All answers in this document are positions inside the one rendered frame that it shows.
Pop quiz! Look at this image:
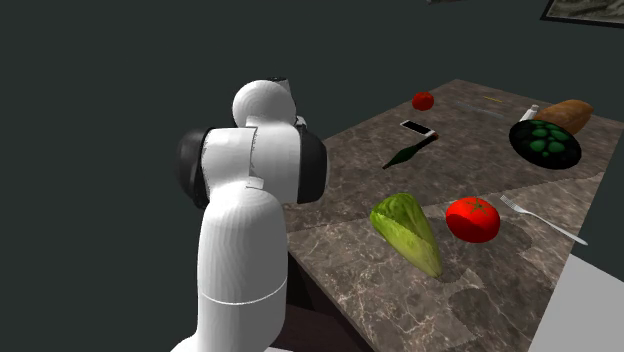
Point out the silver fork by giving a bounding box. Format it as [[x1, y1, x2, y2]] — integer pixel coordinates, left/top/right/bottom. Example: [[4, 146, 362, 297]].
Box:
[[499, 194, 589, 246]]

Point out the large red tomato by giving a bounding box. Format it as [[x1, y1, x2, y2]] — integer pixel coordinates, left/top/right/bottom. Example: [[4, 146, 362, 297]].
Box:
[[445, 196, 502, 244]]

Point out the small red tomato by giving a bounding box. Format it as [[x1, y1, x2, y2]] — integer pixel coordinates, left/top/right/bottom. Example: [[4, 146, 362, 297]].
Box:
[[411, 91, 436, 112]]

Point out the black bowl with green spots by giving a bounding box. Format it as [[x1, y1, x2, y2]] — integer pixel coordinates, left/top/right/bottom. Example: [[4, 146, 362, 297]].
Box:
[[508, 119, 583, 171]]

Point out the green lettuce head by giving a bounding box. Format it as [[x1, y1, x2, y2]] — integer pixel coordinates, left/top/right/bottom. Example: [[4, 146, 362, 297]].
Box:
[[369, 192, 444, 280]]

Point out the dark green wine bottle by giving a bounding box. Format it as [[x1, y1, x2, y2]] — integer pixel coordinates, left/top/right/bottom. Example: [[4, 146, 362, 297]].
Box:
[[381, 133, 440, 171]]

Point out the white smartphone with black screen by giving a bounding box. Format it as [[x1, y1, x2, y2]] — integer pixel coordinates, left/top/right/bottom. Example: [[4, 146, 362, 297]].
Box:
[[400, 119, 437, 137]]

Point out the brown bread loaf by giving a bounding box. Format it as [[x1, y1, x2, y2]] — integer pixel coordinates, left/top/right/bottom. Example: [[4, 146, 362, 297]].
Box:
[[533, 99, 595, 136]]

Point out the grey long knife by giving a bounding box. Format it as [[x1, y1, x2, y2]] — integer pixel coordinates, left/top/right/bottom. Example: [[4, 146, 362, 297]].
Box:
[[455, 100, 506, 120]]

